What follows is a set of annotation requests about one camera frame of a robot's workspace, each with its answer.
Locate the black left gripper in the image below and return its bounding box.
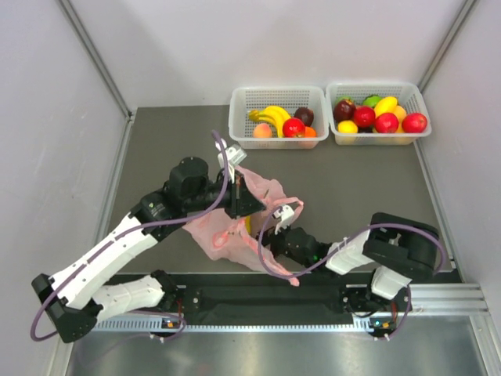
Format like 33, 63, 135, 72
185, 169, 267, 219

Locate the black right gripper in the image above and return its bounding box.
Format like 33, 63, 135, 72
246, 217, 314, 267

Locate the pink plastic bag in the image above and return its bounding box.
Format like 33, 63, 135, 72
183, 167, 304, 272

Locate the peach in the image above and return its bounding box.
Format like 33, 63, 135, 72
253, 123, 273, 139

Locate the orange yellow fruit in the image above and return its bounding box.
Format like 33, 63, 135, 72
245, 216, 252, 235

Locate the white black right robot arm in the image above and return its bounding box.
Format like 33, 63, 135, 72
257, 212, 447, 313

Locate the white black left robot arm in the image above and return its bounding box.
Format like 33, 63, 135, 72
31, 157, 265, 343

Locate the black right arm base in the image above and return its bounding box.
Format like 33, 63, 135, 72
340, 287, 384, 318

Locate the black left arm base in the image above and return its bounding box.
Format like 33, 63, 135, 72
148, 269, 203, 338

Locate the white left fruit basket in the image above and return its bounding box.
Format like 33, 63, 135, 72
229, 85, 329, 149

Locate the white fruit basket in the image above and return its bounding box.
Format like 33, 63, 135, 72
326, 81, 431, 146
229, 85, 329, 149

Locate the pale yellow fruit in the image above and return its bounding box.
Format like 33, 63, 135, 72
392, 105, 407, 124

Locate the white right fruit basket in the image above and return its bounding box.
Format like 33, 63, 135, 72
326, 81, 431, 146

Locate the yellow banana bunch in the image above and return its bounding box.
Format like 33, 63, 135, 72
247, 106, 291, 138

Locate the orange tangerine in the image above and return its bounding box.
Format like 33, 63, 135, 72
304, 126, 317, 138

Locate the dark purple plum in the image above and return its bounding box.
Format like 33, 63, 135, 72
294, 107, 315, 127

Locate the yellow lemon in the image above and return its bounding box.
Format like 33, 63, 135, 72
337, 120, 359, 134

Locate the dark red apple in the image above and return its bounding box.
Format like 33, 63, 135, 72
333, 99, 356, 122

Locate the green lime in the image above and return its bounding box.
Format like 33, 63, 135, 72
362, 95, 382, 108

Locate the yellow mango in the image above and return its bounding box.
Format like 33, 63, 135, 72
373, 96, 398, 118

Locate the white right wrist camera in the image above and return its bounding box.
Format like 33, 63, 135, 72
272, 204, 294, 235

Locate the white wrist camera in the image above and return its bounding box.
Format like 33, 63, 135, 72
272, 204, 294, 235
214, 139, 247, 171

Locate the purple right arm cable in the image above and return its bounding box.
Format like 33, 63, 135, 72
257, 198, 445, 342

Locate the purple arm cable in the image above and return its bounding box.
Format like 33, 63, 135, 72
257, 198, 445, 342
30, 130, 232, 342

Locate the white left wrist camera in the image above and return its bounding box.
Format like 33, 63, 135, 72
214, 139, 247, 171

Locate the black mounting rail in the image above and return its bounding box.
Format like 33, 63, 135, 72
171, 273, 369, 326

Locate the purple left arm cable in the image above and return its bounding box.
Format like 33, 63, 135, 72
30, 130, 232, 342

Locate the white slotted cable duct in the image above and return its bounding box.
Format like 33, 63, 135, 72
113, 315, 396, 334

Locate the aluminium frame post left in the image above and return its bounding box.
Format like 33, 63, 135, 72
56, 0, 133, 119

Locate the aluminium frame post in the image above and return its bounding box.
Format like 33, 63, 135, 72
56, 0, 133, 119
417, 0, 480, 93

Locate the aluminium frame post right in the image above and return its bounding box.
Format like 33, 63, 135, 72
417, 0, 480, 93

